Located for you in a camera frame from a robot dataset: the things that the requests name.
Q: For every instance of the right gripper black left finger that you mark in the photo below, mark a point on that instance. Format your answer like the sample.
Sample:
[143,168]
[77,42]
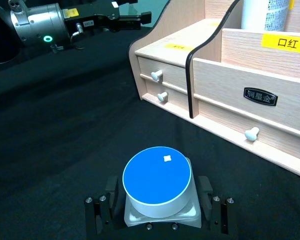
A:
[100,212]

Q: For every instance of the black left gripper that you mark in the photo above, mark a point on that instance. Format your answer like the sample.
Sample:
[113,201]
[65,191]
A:
[95,17]

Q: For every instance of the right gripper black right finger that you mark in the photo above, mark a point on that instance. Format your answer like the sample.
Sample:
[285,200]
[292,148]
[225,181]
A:
[221,215]

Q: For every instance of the white jar with blue lid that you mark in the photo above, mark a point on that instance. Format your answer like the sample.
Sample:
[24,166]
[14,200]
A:
[157,180]

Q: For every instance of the small yellow label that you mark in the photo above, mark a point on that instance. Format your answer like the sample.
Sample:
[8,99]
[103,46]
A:
[177,46]

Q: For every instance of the small wooden drawer, white knob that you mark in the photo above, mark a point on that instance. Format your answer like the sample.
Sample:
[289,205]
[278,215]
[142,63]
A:
[170,71]
[175,96]

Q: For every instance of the wide wooden drawer, white knob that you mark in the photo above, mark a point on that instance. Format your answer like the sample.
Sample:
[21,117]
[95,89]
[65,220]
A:
[277,140]

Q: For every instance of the black table cloth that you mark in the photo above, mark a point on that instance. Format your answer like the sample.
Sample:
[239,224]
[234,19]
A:
[52,130]

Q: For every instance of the light wooden desk organizer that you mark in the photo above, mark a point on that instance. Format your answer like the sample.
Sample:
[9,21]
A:
[240,75]

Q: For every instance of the black name plate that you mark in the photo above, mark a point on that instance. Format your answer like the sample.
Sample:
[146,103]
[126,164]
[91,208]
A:
[260,96]

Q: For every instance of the white cylindrical bottle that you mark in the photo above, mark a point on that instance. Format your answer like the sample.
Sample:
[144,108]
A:
[263,15]

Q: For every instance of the large yellow label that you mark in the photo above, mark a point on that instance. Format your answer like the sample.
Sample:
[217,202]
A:
[286,43]

